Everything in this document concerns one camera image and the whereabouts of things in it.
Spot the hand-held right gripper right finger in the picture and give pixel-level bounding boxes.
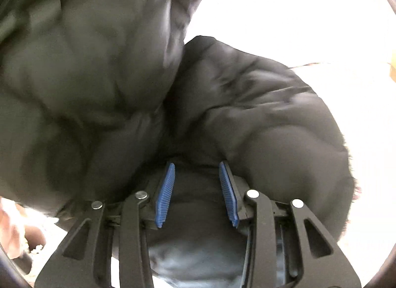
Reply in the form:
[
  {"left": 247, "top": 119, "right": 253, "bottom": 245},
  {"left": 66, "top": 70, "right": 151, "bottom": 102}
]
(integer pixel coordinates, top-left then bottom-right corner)
[{"left": 219, "top": 161, "right": 362, "bottom": 288}]

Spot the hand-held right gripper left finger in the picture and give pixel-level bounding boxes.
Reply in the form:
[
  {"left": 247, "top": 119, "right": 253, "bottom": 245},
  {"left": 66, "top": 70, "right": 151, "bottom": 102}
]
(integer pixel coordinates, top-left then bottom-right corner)
[{"left": 34, "top": 162, "right": 176, "bottom": 288}]

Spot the black quilted puffer jacket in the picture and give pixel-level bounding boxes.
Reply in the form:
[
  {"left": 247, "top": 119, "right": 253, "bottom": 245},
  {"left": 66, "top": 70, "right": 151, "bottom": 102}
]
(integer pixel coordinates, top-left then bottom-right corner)
[{"left": 0, "top": 0, "right": 361, "bottom": 247}]

